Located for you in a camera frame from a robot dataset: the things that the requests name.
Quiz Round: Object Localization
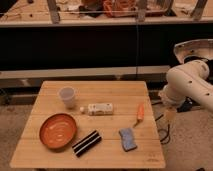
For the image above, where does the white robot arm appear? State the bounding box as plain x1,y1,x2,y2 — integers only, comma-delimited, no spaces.
159,60,213,124

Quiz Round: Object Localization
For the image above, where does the white robot base shell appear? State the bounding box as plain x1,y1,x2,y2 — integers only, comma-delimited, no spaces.
173,39,213,64

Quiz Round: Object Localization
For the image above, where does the blue sponge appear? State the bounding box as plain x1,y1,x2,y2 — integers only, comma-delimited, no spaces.
119,128,137,152

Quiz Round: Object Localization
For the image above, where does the white plastic bottle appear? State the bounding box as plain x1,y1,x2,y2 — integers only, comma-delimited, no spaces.
80,103,114,116

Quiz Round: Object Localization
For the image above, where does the black striped block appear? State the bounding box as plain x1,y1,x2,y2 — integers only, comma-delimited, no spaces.
72,130,102,157

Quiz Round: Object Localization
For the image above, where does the wooden folding table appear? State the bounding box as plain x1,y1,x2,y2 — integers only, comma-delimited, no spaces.
10,81,165,169

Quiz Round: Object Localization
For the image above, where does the orange bowl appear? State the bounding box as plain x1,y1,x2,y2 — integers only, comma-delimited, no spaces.
39,113,77,149

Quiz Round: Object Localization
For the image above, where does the orange object on shelf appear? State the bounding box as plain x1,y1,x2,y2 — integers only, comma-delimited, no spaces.
103,0,136,17

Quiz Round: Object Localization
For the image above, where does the long workbench shelf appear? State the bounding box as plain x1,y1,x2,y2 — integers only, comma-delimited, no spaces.
0,0,213,27

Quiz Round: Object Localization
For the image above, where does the black cable on floor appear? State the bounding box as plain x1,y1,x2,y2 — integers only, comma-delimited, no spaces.
154,113,172,145

